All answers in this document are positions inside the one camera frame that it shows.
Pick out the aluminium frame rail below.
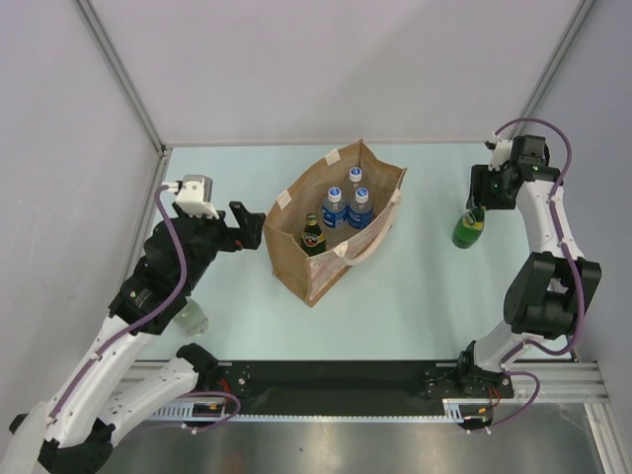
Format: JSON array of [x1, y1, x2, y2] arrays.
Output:
[[147, 360, 609, 428]]

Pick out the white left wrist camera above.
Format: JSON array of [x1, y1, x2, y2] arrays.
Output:
[[163, 175, 219, 219]]

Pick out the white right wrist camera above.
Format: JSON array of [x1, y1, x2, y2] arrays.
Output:
[[485, 138, 514, 172]]

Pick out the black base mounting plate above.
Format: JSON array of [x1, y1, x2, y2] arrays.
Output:
[[213, 360, 514, 418]]

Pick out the blue cap plastic bottle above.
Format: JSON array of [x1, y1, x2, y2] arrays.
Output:
[[347, 167, 364, 194]]

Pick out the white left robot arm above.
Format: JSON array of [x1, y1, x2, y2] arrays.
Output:
[[1, 201, 266, 473]]

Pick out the clear glass bottle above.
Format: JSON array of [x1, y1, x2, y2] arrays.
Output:
[[172, 298, 208, 337]]

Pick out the blue label water bottle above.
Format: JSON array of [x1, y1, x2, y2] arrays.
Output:
[[321, 187, 347, 248]]

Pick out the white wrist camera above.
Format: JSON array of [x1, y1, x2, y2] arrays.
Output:
[[163, 175, 219, 219], [485, 138, 514, 172]]

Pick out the tan canvas jute bag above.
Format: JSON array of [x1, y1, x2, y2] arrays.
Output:
[[264, 140, 406, 307]]

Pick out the green Perrier glass bottle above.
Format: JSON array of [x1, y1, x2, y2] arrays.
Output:
[[300, 213, 327, 257]]

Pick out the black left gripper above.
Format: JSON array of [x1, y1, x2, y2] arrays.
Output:
[[173, 198, 265, 291]]

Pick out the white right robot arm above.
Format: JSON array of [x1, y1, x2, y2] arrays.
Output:
[[452, 135, 601, 397]]

